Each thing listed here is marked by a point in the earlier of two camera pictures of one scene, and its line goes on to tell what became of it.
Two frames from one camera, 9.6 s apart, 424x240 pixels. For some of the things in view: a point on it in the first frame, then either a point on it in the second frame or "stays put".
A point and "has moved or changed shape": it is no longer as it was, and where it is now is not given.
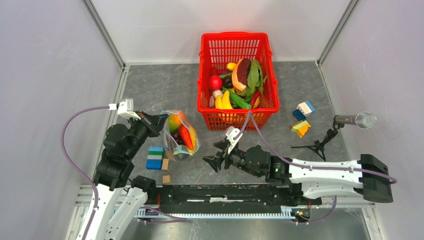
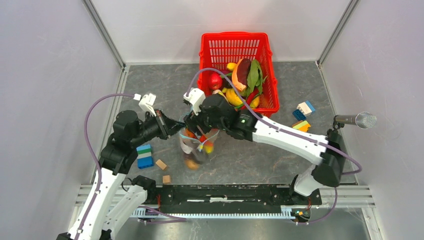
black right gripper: (216, 161) -> (192, 121)
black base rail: (240, 201) stays put
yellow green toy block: (301, 128) stays put
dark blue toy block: (299, 115) stays put
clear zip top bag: (180, 137) has moved or changed shape
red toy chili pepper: (187, 135) -> (203, 138)
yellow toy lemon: (231, 66) stays put
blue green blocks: (154, 158) -> (145, 159)
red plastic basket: (218, 50) stays put
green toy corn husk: (255, 77) stays put
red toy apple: (215, 82) stays put
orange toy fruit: (175, 120) has moved or changed shape
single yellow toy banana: (194, 140) -> (208, 146)
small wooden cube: (166, 179) stays put
